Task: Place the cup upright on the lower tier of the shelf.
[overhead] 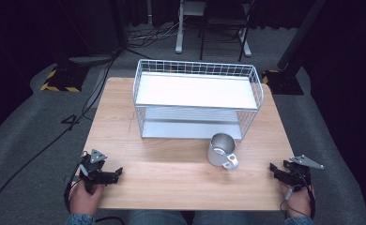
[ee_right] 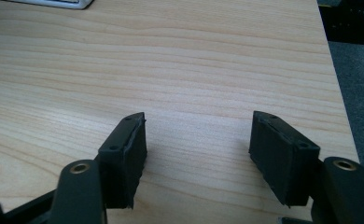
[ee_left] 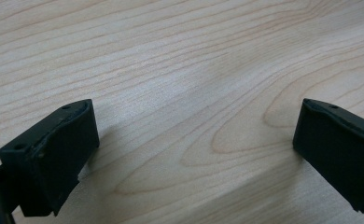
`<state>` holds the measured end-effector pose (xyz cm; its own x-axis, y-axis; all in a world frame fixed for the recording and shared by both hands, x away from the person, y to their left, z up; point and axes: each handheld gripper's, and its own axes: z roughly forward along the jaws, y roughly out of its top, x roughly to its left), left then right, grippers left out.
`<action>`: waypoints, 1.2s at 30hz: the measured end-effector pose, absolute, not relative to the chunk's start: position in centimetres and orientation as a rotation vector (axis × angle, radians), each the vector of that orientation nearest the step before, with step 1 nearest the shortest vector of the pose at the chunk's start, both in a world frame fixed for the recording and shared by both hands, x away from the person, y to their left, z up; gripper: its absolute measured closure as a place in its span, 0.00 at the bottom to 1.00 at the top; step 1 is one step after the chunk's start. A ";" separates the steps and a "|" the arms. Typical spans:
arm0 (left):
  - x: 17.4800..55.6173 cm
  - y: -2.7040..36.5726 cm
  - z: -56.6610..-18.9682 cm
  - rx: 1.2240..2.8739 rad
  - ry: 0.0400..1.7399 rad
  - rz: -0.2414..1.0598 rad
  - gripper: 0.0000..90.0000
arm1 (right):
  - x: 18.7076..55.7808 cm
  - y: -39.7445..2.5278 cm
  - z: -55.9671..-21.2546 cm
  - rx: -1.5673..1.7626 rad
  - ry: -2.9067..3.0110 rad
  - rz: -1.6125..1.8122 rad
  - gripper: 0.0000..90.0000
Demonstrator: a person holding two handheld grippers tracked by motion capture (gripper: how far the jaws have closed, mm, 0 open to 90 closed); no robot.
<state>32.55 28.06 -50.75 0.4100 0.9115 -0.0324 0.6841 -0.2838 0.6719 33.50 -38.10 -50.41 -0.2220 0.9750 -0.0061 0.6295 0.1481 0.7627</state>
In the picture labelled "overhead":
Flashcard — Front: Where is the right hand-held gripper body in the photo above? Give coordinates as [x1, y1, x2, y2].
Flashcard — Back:
[282, 154, 326, 192]

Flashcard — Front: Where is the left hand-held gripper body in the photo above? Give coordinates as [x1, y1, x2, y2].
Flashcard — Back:
[78, 148, 108, 193]

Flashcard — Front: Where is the person's left hand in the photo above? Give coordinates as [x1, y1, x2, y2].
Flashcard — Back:
[69, 180, 106, 217]

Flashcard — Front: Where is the person's right hand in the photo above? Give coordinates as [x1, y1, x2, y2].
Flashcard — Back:
[279, 182, 314, 219]

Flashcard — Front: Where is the silver metal cup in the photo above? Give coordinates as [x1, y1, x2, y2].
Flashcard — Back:
[206, 132, 240, 172]

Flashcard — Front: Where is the stand base with striped tape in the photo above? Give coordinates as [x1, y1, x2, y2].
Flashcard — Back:
[261, 68, 305, 96]
[39, 63, 90, 94]

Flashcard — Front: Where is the black slanted stand pole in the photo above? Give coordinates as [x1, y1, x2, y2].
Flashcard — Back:
[276, 0, 328, 71]

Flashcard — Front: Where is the black chair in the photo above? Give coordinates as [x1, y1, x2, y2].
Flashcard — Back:
[199, 0, 256, 63]

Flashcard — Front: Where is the long black floor cable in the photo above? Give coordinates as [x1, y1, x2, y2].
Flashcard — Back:
[0, 50, 123, 217]

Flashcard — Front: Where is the white wire shelf rack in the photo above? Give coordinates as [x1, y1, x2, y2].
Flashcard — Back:
[131, 58, 266, 141]

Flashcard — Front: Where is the bundle of floor cables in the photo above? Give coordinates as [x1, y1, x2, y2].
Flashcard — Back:
[128, 18, 185, 50]

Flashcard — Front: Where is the white desk frame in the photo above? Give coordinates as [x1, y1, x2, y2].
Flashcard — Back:
[175, 0, 253, 58]

